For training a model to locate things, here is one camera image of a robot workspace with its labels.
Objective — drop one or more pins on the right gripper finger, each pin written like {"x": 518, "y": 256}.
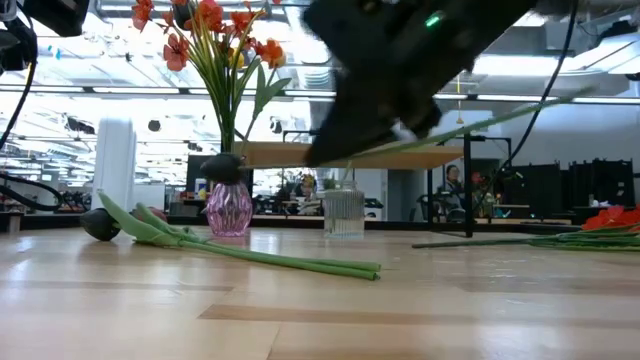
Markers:
{"x": 350, "y": 135}
{"x": 422, "y": 117}

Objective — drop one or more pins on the clear ribbed glass vase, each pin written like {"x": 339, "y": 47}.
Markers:
{"x": 345, "y": 212}

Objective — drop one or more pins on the orange artificial flower bunch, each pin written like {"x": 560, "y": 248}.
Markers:
{"x": 225, "y": 100}

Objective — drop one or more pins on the black artificial tulip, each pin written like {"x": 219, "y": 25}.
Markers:
{"x": 222, "y": 169}
{"x": 100, "y": 225}
{"x": 182, "y": 12}

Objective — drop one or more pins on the pink glass vase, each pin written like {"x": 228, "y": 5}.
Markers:
{"x": 230, "y": 210}

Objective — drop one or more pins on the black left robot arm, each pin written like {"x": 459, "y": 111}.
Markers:
{"x": 55, "y": 15}

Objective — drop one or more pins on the wooden shelf with black legs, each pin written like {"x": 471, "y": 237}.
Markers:
{"x": 425, "y": 157}

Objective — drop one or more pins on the person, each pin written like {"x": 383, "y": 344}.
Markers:
{"x": 452, "y": 182}
{"x": 307, "y": 190}

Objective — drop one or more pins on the black room divider panel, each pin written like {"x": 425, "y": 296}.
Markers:
{"x": 602, "y": 187}
{"x": 537, "y": 187}

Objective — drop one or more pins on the black monitor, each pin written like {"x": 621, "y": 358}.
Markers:
{"x": 196, "y": 170}

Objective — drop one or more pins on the white bottle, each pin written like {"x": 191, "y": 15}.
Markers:
{"x": 200, "y": 187}

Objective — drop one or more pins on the ceiling light strip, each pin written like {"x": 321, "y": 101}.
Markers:
{"x": 600, "y": 100}
{"x": 135, "y": 90}

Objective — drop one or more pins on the red artificial flower bunch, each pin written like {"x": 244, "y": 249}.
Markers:
{"x": 610, "y": 219}

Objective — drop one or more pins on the white square pillar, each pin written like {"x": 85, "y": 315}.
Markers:
{"x": 114, "y": 165}

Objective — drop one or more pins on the black metal table frame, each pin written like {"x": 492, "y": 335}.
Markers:
{"x": 50, "y": 223}

